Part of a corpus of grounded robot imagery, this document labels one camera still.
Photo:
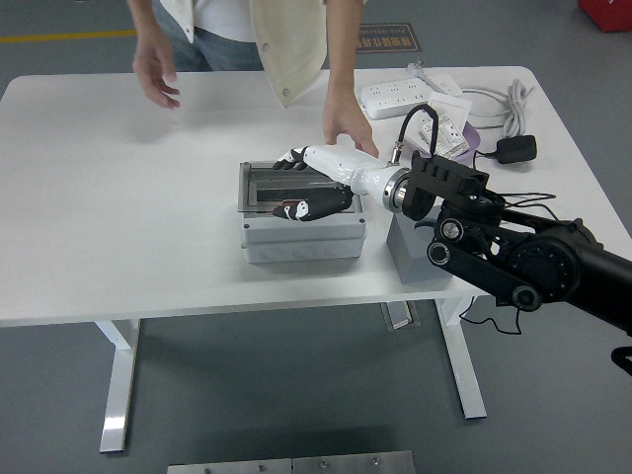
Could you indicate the person's right hand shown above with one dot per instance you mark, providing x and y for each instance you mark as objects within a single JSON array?
[{"x": 155, "y": 69}]

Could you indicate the person's left hand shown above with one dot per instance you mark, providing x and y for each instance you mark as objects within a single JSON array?
[{"x": 345, "y": 121}]

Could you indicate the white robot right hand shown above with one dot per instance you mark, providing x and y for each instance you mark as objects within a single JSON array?
[{"x": 345, "y": 165}]

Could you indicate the transparent hinged box lid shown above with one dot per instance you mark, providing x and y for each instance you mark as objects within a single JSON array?
[{"x": 276, "y": 190}]

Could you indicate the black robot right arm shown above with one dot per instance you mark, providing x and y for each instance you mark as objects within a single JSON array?
[{"x": 543, "y": 261}]

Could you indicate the person's right forearm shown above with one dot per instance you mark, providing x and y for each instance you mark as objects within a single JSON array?
[{"x": 145, "y": 17}]

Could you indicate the person's left forearm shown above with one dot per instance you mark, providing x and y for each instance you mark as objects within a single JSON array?
[{"x": 343, "y": 59}]

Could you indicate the grey plastic junction box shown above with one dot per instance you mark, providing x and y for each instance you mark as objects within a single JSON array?
[{"x": 296, "y": 237}]

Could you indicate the white power strip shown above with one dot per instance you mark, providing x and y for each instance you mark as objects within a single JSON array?
[{"x": 385, "y": 99}]

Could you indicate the white plug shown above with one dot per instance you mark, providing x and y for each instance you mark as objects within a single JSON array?
[{"x": 417, "y": 66}]

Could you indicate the brown floor sign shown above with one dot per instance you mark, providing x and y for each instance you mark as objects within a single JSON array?
[{"x": 390, "y": 38}]

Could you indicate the person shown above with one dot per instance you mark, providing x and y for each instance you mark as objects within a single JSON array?
[{"x": 286, "y": 44}]

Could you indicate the white charger adapter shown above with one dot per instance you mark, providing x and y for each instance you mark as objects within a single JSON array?
[{"x": 444, "y": 84}]

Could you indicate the packaged white socket panel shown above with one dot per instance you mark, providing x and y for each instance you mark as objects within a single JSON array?
[{"x": 451, "y": 135}]

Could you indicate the grey square block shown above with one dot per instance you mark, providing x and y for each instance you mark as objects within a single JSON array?
[{"x": 410, "y": 257}]

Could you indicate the grey table foot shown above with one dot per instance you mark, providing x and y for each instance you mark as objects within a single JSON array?
[{"x": 400, "y": 316}]

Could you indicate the black power adapter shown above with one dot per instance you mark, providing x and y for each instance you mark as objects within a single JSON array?
[{"x": 516, "y": 149}]

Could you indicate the white table leg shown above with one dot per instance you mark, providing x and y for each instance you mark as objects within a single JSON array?
[
  {"x": 466, "y": 375},
  {"x": 118, "y": 385}
]

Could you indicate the red object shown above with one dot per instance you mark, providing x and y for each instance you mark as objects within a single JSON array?
[{"x": 609, "y": 12}]

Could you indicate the white wall socket panel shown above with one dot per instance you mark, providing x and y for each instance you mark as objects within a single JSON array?
[
  {"x": 451, "y": 106},
  {"x": 417, "y": 133}
]

